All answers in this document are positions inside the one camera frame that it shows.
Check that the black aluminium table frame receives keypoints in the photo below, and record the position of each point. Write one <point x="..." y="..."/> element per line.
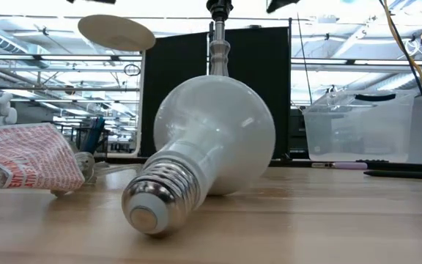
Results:
<point x="398" y="165"/>

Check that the black partition panel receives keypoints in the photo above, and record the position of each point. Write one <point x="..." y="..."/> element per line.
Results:
<point x="174" y="91"/>

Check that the pink white marker pen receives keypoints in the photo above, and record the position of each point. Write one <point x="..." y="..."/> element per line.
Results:
<point x="343" y="165"/>

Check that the silver table lamp base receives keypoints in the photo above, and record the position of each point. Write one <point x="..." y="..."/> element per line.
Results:
<point x="220" y="55"/>

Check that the black pen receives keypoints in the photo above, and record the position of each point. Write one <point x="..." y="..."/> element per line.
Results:
<point x="405" y="175"/>

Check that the clear plastic storage bin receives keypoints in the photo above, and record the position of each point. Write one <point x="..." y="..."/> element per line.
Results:
<point x="357" y="135"/>

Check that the white globe lightbulb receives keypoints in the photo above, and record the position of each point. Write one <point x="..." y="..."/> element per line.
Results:
<point x="214" y="135"/>

